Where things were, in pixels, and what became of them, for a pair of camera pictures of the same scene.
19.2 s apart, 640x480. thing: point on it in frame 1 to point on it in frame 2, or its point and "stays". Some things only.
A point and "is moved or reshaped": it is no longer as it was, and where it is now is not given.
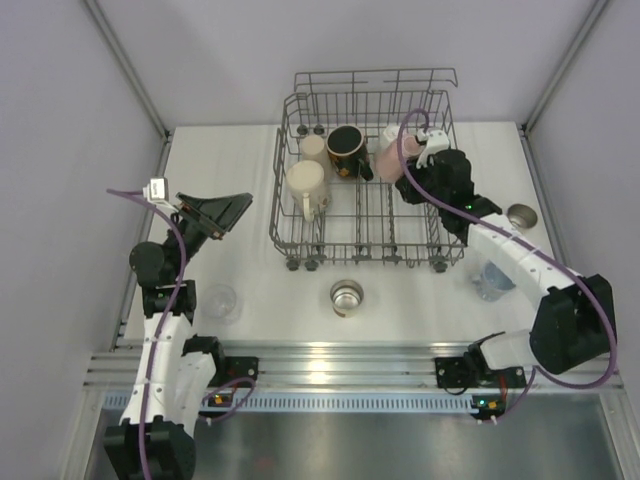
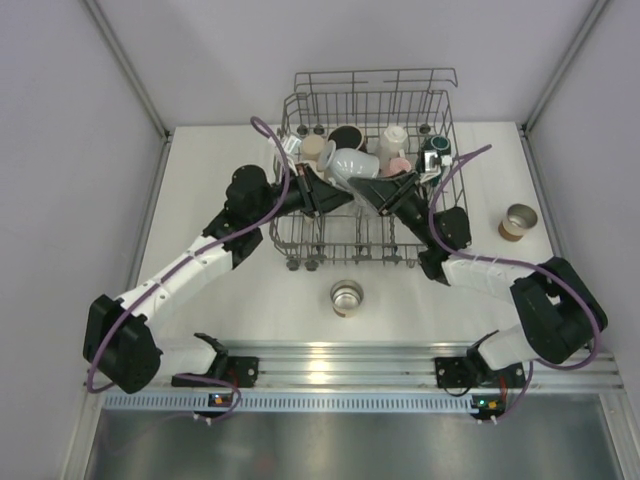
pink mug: x=387 y=162 is moved or reshaped
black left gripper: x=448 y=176 to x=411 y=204
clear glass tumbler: x=219 y=302 to x=363 y=212
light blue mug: x=492 y=283 is moved or reshaped
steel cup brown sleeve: x=346 y=296 stays
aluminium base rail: x=320 y=364 stays
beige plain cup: x=313 y=149 stays
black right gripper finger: x=217 y=216 to x=326 y=197
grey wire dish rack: x=344 y=142 stays
